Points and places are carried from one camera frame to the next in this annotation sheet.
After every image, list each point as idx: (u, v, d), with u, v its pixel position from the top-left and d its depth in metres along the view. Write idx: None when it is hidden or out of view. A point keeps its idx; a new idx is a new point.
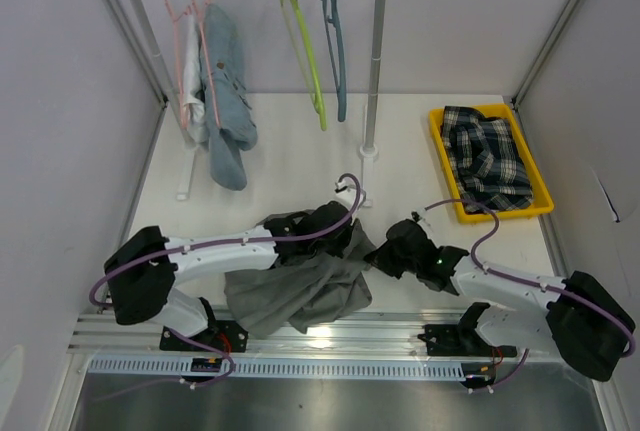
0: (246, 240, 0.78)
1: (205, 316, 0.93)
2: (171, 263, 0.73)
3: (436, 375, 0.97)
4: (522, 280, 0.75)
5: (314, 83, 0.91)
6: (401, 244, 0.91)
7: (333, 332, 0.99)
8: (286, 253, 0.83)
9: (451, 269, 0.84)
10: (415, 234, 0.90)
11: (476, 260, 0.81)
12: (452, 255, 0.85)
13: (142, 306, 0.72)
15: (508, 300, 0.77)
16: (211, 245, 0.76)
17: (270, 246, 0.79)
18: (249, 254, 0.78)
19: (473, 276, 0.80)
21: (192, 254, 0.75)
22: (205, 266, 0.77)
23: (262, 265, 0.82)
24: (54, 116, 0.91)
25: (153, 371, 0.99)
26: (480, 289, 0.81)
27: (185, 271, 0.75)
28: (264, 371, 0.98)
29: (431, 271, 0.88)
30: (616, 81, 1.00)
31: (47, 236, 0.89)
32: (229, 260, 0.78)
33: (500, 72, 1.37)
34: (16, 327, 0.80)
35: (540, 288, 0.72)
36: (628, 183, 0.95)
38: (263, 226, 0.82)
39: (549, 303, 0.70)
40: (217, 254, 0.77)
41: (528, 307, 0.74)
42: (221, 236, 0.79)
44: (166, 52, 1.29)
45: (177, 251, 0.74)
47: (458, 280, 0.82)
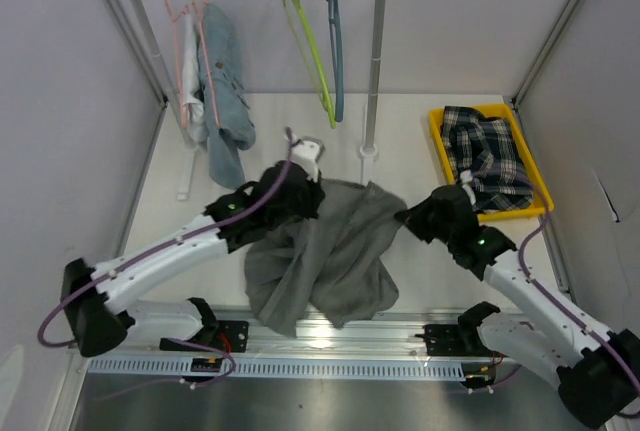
0: (181, 238, 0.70)
1: (198, 317, 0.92)
2: (101, 294, 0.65)
3: (436, 375, 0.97)
4: (565, 310, 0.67)
5: (321, 80, 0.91)
6: (444, 209, 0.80)
7: (333, 332, 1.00)
8: (240, 231, 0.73)
9: (490, 257, 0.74)
10: (464, 202, 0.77)
11: (523, 265, 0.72)
12: (494, 237, 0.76)
13: (96, 338, 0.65)
15: (537, 316, 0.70)
16: (140, 260, 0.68)
17: (210, 235, 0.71)
18: (192, 251, 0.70)
19: (512, 277, 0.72)
21: (121, 277, 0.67)
22: (145, 283, 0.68)
23: (218, 251, 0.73)
24: (54, 116, 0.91)
25: (153, 371, 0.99)
26: (509, 291, 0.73)
27: (122, 296, 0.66)
28: (264, 371, 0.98)
29: (465, 246, 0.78)
30: (616, 81, 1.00)
31: (46, 236, 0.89)
32: (171, 266, 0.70)
33: (500, 72, 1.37)
34: (16, 327, 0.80)
35: (582, 330, 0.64)
36: (628, 183, 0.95)
38: (203, 214, 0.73)
39: (586, 349, 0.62)
40: (152, 266, 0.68)
41: (556, 338, 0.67)
42: (154, 244, 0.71)
44: (166, 52, 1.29)
45: (103, 281, 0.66)
47: (498, 269, 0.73)
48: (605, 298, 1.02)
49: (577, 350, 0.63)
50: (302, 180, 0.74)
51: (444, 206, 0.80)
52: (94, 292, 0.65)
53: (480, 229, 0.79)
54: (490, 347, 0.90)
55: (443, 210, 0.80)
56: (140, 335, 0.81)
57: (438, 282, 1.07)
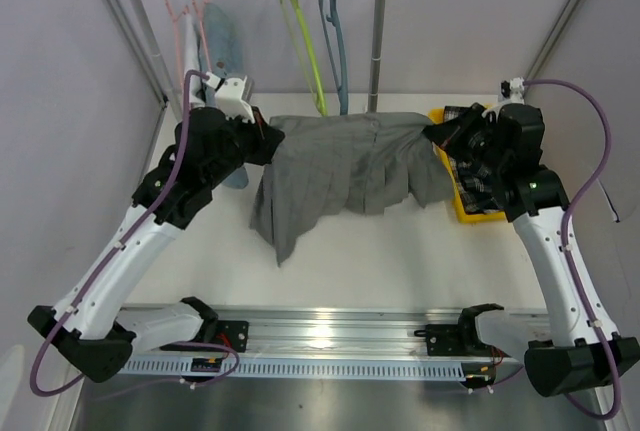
0: (122, 244, 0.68)
1: (196, 313, 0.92)
2: (74, 331, 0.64)
3: (434, 375, 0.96)
4: (582, 294, 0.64)
5: (318, 85, 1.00)
6: (511, 133, 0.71)
7: (333, 332, 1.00)
8: (182, 202, 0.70)
9: (534, 207, 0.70)
10: (536, 133, 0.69)
11: (564, 232, 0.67)
12: (549, 185, 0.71)
13: (96, 368, 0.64)
15: (550, 287, 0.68)
16: (93, 283, 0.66)
17: (151, 225, 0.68)
18: (140, 250, 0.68)
19: (546, 238, 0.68)
21: (84, 305, 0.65)
22: (111, 300, 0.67)
23: (168, 236, 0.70)
24: (55, 116, 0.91)
25: (153, 372, 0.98)
26: (536, 251, 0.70)
27: (94, 322, 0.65)
28: (264, 371, 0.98)
29: (512, 181, 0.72)
30: (616, 81, 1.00)
31: (47, 236, 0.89)
32: (128, 272, 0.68)
33: (501, 72, 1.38)
34: (16, 327, 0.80)
35: (589, 321, 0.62)
36: (627, 183, 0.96)
38: (133, 206, 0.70)
39: (580, 339, 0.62)
40: (109, 282, 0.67)
41: (556, 316, 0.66)
42: (98, 261, 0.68)
44: (166, 52, 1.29)
45: (68, 319, 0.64)
47: (535, 221, 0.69)
48: (605, 297, 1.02)
49: (572, 336, 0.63)
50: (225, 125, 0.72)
51: (511, 132, 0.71)
52: (65, 331, 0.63)
53: (532, 168, 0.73)
54: (484, 341, 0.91)
55: (508, 135, 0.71)
56: (147, 349, 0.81)
57: (438, 282, 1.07)
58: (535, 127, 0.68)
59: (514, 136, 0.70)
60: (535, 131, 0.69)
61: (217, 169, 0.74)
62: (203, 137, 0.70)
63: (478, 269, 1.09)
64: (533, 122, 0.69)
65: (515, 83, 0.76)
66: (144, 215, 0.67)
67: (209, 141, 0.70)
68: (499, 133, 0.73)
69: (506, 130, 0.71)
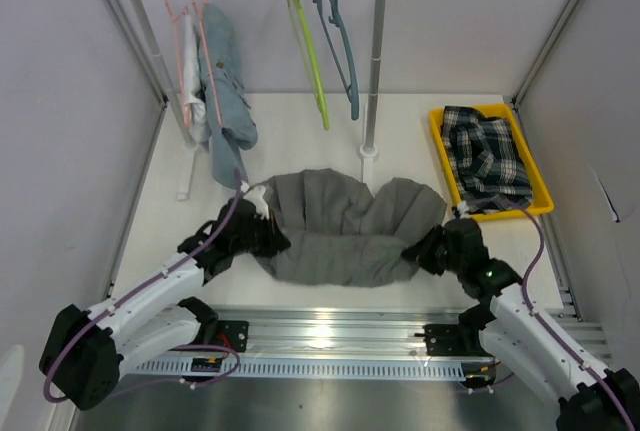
0: (166, 273, 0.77)
1: (192, 318, 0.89)
2: (104, 329, 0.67)
3: (436, 375, 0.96)
4: (564, 346, 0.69)
5: (316, 84, 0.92)
6: (456, 239, 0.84)
7: (334, 332, 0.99)
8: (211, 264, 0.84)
9: (496, 290, 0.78)
10: (475, 236, 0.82)
11: (527, 300, 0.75)
12: (502, 271, 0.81)
13: (95, 381, 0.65)
15: (537, 349, 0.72)
16: (135, 295, 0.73)
17: (190, 266, 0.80)
18: (177, 284, 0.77)
19: (517, 309, 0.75)
21: (120, 312, 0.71)
22: (141, 316, 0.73)
23: (193, 286, 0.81)
24: (54, 116, 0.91)
25: (153, 371, 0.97)
26: (514, 324, 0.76)
27: (124, 330, 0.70)
28: (265, 371, 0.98)
29: (474, 276, 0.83)
30: (616, 82, 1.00)
31: (47, 236, 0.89)
32: (162, 298, 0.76)
33: (501, 72, 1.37)
34: (15, 327, 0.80)
35: (580, 365, 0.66)
36: (627, 184, 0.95)
38: (178, 252, 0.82)
39: (581, 383, 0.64)
40: (147, 300, 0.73)
41: (554, 371, 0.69)
42: (141, 282, 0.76)
44: (166, 52, 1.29)
45: (103, 318, 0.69)
47: (501, 301, 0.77)
48: (604, 299, 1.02)
49: (573, 384, 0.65)
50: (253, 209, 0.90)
51: (455, 241, 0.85)
52: (97, 329, 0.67)
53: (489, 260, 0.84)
54: (488, 350, 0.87)
55: (455, 242, 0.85)
56: (138, 363, 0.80)
57: (439, 282, 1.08)
58: (472, 230, 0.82)
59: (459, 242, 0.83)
60: (473, 234, 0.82)
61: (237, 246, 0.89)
62: (238, 217, 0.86)
63: None
64: (470, 228, 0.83)
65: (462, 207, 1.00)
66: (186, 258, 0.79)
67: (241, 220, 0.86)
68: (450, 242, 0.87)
69: (452, 240, 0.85)
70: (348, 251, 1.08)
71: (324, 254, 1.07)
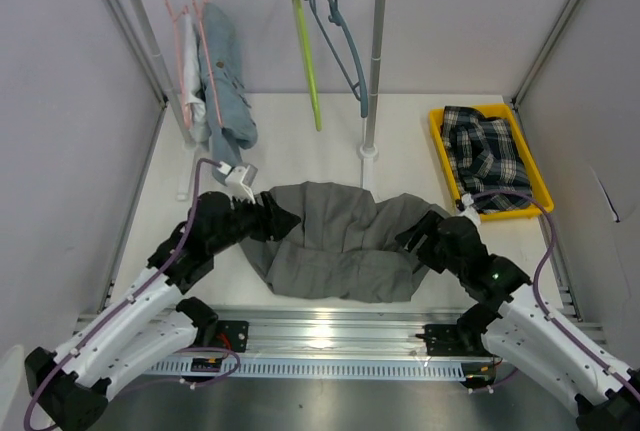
0: (132, 298, 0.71)
1: (188, 322, 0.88)
2: (70, 373, 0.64)
3: (436, 375, 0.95)
4: (586, 350, 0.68)
5: (309, 81, 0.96)
6: (452, 244, 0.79)
7: (334, 332, 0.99)
8: (189, 272, 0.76)
9: (506, 295, 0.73)
10: (471, 236, 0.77)
11: (542, 303, 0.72)
12: (507, 271, 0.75)
13: (73, 417, 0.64)
15: (558, 355, 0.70)
16: (100, 330, 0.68)
17: (158, 286, 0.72)
18: (145, 309, 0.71)
19: (532, 315, 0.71)
21: (86, 350, 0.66)
22: (110, 349, 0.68)
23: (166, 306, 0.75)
24: (54, 116, 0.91)
25: (153, 372, 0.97)
26: (527, 328, 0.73)
27: (91, 369, 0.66)
28: (265, 371, 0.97)
29: (479, 281, 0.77)
30: (616, 81, 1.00)
31: (47, 235, 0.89)
32: (131, 326, 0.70)
33: (501, 72, 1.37)
34: (16, 326, 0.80)
35: (605, 371, 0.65)
36: (627, 184, 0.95)
38: (147, 267, 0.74)
39: (609, 390, 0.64)
40: (112, 333, 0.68)
41: (577, 378, 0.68)
42: (108, 311, 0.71)
44: (166, 51, 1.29)
45: (69, 361, 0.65)
47: (514, 306, 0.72)
48: (605, 299, 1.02)
49: (601, 392, 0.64)
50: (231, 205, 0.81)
51: (452, 244, 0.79)
52: (63, 372, 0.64)
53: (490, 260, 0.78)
54: (490, 351, 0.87)
55: (451, 245, 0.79)
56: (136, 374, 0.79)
57: (439, 283, 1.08)
58: (468, 232, 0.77)
59: (457, 246, 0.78)
60: (468, 236, 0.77)
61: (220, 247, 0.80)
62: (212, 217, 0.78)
63: None
64: (465, 229, 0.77)
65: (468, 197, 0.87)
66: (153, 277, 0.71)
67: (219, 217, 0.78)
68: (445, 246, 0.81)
69: (447, 243, 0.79)
70: (345, 267, 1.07)
71: (322, 269, 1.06)
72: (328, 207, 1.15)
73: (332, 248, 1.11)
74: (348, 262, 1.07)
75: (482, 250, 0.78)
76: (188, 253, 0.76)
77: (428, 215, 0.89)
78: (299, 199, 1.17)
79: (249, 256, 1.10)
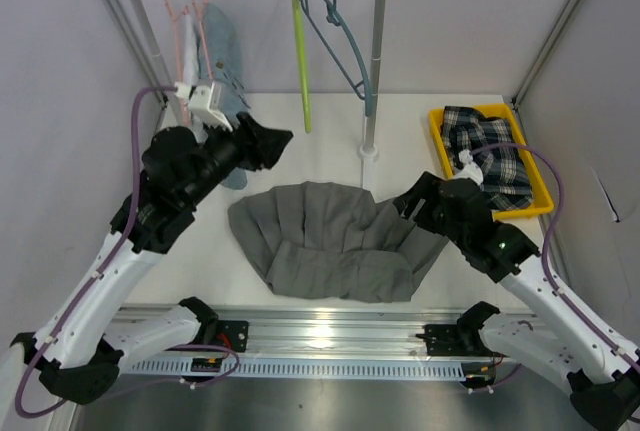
0: (97, 274, 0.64)
1: (192, 317, 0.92)
2: (53, 361, 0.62)
3: (436, 375, 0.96)
4: (594, 328, 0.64)
5: (302, 85, 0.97)
6: (454, 207, 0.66)
7: (334, 332, 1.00)
8: (160, 229, 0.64)
9: (514, 267, 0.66)
10: (478, 200, 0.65)
11: (551, 278, 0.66)
12: (515, 239, 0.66)
13: (83, 390, 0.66)
15: (562, 330, 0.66)
16: (70, 311, 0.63)
17: (126, 254, 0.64)
18: (115, 282, 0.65)
19: (539, 289, 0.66)
21: (63, 334, 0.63)
22: (89, 329, 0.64)
23: (141, 272, 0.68)
24: (54, 116, 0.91)
25: (153, 372, 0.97)
26: (532, 302, 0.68)
27: (75, 352, 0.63)
28: (264, 371, 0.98)
29: (482, 249, 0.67)
30: (617, 81, 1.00)
31: (47, 235, 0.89)
32: (105, 302, 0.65)
33: (501, 71, 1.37)
34: (16, 326, 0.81)
35: (614, 352, 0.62)
36: (627, 184, 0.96)
38: (111, 233, 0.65)
39: (616, 372, 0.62)
40: (87, 313, 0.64)
41: (580, 354, 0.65)
42: (77, 289, 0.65)
44: (166, 51, 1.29)
45: (48, 349, 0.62)
47: (520, 278, 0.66)
48: (605, 299, 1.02)
49: (609, 372, 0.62)
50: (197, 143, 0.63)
51: (454, 207, 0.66)
52: (46, 360, 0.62)
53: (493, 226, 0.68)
54: (491, 348, 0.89)
55: (453, 209, 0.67)
56: (140, 358, 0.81)
57: (439, 283, 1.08)
58: (475, 196, 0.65)
59: (460, 210, 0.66)
60: (475, 199, 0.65)
61: (195, 196, 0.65)
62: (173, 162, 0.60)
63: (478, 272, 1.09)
64: (471, 192, 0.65)
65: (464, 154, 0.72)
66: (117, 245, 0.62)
67: (181, 161, 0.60)
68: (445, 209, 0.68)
69: (449, 206, 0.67)
70: (345, 267, 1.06)
71: (322, 269, 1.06)
72: (328, 207, 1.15)
73: (333, 248, 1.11)
74: (348, 262, 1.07)
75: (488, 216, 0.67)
76: (154, 207, 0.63)
77: (423, 177, 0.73)
78: (299, 199, 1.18)
79: (249, 256, 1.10)
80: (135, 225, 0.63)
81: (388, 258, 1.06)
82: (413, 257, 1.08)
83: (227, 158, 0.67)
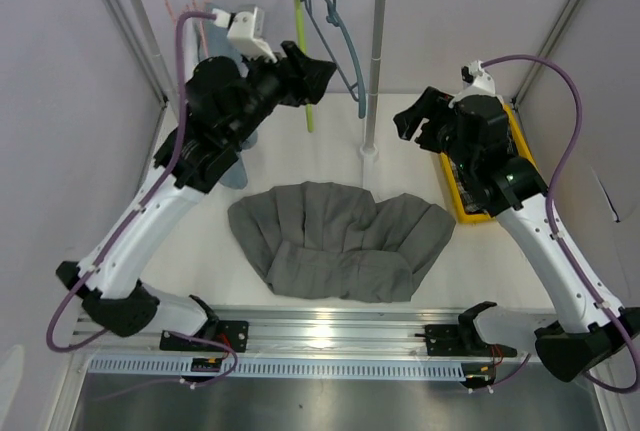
0: (139, 207, 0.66)
1: (202, 311, 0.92)
2: (94, 290, 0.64)
3: (435, 375, 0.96)
4: (582, 278, 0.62)
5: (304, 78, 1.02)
6: (472, 128, 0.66)
7: (333, 332, 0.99)
8: (201, 167, 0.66)
9: (517, 201, 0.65)
10: (501, 125, 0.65)
11: (552, 219, 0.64)
12: (525, 172, 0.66)
13: (123, 324, 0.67)
15: (550, 277, 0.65)
16: (113, 243, 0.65)
17: (166, 191, 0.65)
18: (155, 217, 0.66)
19: (536, 229, 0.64)
21: (106, 265, 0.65)
22: (131, 262, 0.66)
23: (182, 211, 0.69)
24: (54, 116, 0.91)
25: (154, 371, 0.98)
26: (525, 243, 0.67)
27: (116, 283, 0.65)
28: (264, 371, 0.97)
29: (488, 177, 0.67)
30: (616, 80, 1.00)
31: (48, 235, 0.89)
32: (146, 237, 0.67)
33: (502, 71, 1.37)
34: (16, 326, 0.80)
35: (596, 304, 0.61)
36: (627, 184, 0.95)
38: (154, 167, 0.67)
39: (593, 325, 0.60)
40: (129, 244, 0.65)
41: (560, 300, 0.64)
42: (121, 220, 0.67)
44: (166, 51, 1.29)
45: (90, 277, 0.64)
47: (521, 214, 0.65)
48: None
49: (585, 324, 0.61)
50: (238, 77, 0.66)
51: (472, 129, 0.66)
52: (88, 289, 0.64)
53: (505, 158, 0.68)
54: (488, 341, 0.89)
55: (470, 131, 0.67)
56: (156, 323, 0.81)
57: (439, 283, 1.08)
58: (498, 117, 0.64)
59: (478, 132, 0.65)
60: (498, 124, 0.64)
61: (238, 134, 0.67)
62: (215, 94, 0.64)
63: (476, 271, 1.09)
64: (494, 113, 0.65)
65: (474, 66, 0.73)
66: (160, 180, 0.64)
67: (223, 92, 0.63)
68: (461, 130, 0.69)
69: (467, 127, 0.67)
70: (345, 266, 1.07)
71: (323, 269, 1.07)
72: (328, 207, 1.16)
73: (332, 248, 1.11)
74: (348, 261, 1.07)
75: (503, 144, 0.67)
76: (197, 144, 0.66)
77: (427, 93, 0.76)
78: (299, 199, 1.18)
79: (249, 256, 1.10)
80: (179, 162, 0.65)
81: (388, 262, 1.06)
82: (412, 258, 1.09)
83: (269, 91, 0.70)
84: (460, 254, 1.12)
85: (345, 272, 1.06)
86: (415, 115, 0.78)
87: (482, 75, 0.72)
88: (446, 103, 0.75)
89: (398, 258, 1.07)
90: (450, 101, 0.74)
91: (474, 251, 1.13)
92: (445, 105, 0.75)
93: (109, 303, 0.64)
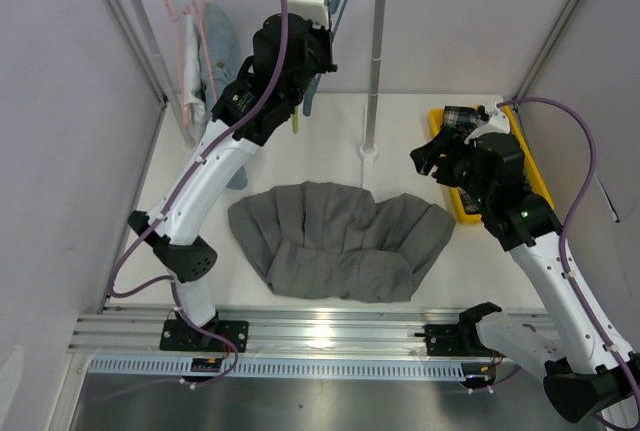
0: (200, 158, 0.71)
1: (212, 306, 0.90)
2: (161, 236, 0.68)
3: (435, 375, 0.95)
4: (592, 318, 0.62)
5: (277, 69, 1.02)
6: (490, 163, 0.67)
7: (333, 332, 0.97)
8: (258, 119, 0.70)
9: (529, 237, 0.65)
10: (516, 160, 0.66)
11: (564, 258, 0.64)
12: (536, 206, 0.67)
13: (188, 270, 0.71)
15: (557, 314, 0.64)
16: (179, 192, 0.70)
17: (227, 145, 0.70)
18: (215, 168, 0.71)
19: (549, 266, 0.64)
21: (171, 213, 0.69)
22: (195, 209, 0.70)
23: (238, 166, 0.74)
24: (55, 117, 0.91)
25: (153, 372, 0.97)
26: (536, 277, 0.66)
27: (182, 229, 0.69)
28: (264, 371, 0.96)
29: (502, 212, 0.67)
30: (616, 81, 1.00)
31: (47, 235, 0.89)
32: (208, 186, 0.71)
33: (501, 72, 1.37)
34: (16, 326, 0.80)
35: (605, 346, 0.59)
36: (628, 184, 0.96)
38: (213, 121, 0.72)
39: (600, 367, 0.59)
40: (194, 192, 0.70)
41: (568, 340, 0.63)
42: (183, 174, 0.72)
44: (166, 51, 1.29)
45: (158, 224, 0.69)
47: (534, 250, 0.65)
48: (606, 300, 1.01)
49: (592, 365, 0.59)
50: (302, 33, 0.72)
51: (489, 164, 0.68)
52: (157, 236, 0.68)
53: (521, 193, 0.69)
54: (488, 345, 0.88)
55: (486, 164, 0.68)
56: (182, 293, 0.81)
57: (440, 283, 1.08)
58: (514, 155, 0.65)
59: (493, 167, 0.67)
60: (513, 160, 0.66)
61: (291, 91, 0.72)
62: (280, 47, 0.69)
63: (476, 271, 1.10)
64: (510, 150, 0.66)
65: (490, 107, 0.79)
66: (225, 133, 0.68)
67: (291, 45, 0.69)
68: (477, 165, 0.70)
69: (483, 162, 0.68)
70: (345, 266, 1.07)
71: (323, 269, 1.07)
72: (328, 207, 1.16)
73: (333, 247, 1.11)
74: (348, 262, 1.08)
75: (518, 180, 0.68)
76: (252, 97, 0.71)
77: (444, 130, 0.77)
78: (299, 199, 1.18)
79: (249, 255, 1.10)
80: (235, 114, 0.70)
81: (386, 268, 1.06)
82: (413, 258, 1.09)
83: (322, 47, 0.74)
84: (458, 254, 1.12)
85: (345, 273, 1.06)
86: (431, 150, 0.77)
87: (496, 115, 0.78)
88: (461, 140, 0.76)
89: (401, 262, 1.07)
90: (467, 138, 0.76)
91: (473, 250, 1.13)
92: (461, 141, 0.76)
93: (177, 249, 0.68)
